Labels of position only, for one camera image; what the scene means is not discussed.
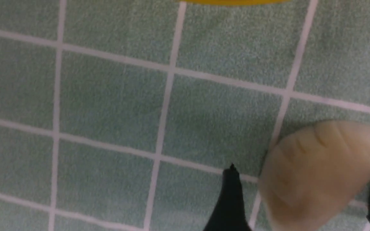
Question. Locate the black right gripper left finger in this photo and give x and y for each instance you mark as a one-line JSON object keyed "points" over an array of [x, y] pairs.
{"points": [[229, 211]]}

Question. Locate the beige dumpling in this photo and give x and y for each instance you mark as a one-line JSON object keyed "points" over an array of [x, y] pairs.
{"points": [[312, 174]]}

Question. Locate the yellow bamboo steamer tray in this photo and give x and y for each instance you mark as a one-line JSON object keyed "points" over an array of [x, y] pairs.
{"points": [[234, 2]]}

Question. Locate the green checkered tablecloth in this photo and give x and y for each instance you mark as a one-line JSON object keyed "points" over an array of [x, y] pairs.
{"points": [[120, 115]]}

